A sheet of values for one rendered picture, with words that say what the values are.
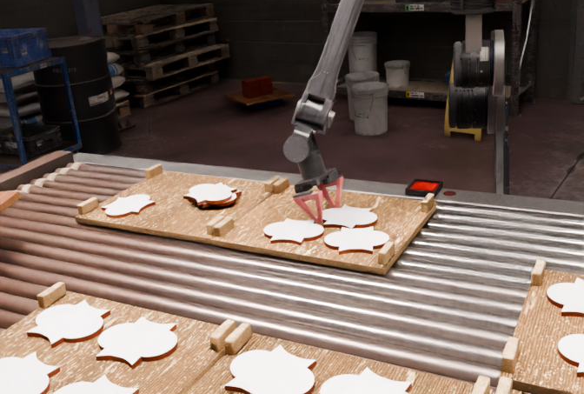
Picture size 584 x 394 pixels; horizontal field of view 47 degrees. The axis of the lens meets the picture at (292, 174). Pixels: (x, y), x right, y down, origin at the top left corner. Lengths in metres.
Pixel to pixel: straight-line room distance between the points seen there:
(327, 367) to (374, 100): 4.30
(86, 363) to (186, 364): 0.17
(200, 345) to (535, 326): 0.55
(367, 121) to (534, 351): 4.30
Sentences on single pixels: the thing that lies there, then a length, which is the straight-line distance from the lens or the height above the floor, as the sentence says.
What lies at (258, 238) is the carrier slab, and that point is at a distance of 1.50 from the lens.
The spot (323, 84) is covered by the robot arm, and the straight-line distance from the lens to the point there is 1.50.
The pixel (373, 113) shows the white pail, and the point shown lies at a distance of 5.31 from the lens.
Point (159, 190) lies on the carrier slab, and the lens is 1.87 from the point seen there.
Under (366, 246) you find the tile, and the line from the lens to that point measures 1.41.
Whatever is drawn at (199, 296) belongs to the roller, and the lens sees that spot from 1.35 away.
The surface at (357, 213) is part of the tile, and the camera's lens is 1.56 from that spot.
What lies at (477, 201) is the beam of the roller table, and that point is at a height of 0.92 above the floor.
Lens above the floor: 1.57
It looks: 20 degrees down
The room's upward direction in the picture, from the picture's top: 5 degrees counter-clockwise
